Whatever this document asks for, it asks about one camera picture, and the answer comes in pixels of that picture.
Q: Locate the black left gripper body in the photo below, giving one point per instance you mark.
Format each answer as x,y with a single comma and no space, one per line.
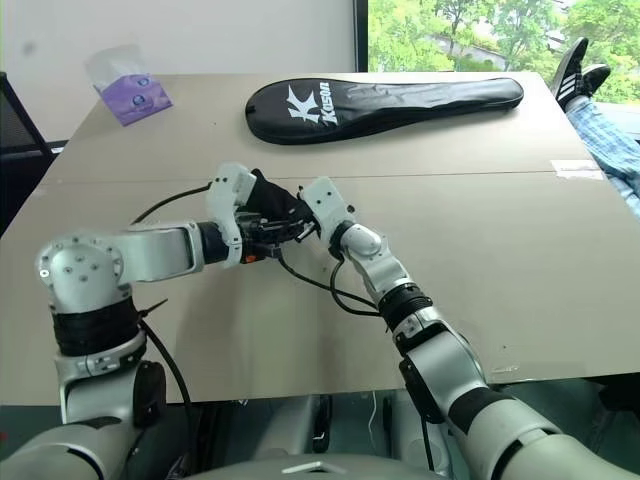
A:
255,247

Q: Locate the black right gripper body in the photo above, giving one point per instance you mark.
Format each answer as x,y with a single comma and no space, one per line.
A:
307,227

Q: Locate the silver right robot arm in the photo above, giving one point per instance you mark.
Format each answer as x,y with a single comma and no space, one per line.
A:
450,360

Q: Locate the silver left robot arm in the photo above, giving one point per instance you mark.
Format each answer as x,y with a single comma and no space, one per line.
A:
150,250

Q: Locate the black Kason racket cover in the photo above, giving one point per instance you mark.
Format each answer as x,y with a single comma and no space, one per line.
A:
370,107

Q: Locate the purple tissue pack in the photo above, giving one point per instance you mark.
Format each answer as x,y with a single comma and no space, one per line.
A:
132,92

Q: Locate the grey robot torso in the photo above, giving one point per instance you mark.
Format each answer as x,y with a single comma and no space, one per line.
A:
320,465

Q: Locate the clear tape strip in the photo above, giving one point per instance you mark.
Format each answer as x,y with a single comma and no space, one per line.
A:
575,168

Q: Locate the window with green trees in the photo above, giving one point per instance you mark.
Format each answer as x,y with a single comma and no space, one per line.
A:
500,32

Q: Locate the black white-striped sneaker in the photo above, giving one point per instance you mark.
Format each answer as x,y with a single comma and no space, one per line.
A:
596,79
570,70

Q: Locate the person's plaid trouser legs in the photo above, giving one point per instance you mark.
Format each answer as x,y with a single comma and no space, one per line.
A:
607,145

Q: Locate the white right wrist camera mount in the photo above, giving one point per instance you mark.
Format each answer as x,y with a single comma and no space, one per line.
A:
325,205

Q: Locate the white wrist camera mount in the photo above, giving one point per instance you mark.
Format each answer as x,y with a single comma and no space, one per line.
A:
325,205
227,192

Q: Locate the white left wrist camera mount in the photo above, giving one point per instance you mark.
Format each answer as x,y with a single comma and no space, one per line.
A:
227,192

